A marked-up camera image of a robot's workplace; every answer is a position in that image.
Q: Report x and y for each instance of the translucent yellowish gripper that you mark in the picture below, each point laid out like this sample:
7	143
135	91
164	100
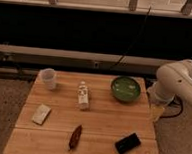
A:
156	108

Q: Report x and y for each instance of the small white labelled bottle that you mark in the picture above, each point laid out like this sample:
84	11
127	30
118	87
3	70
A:
83	96

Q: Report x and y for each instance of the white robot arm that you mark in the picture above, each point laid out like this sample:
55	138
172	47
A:
173	79

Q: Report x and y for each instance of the green bowl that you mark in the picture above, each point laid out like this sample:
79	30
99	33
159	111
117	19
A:
125	89

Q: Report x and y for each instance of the black smartphone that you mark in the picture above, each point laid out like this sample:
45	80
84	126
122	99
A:
128	143

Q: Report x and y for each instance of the wooden table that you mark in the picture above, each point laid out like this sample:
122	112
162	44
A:
105	122

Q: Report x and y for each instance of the brown dried pod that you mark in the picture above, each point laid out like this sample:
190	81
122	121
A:
73	141

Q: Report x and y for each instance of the white sponge block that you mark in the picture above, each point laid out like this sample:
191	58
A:
40	114

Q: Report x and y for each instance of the translucent plastic cup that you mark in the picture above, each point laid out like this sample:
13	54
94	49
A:
48	77

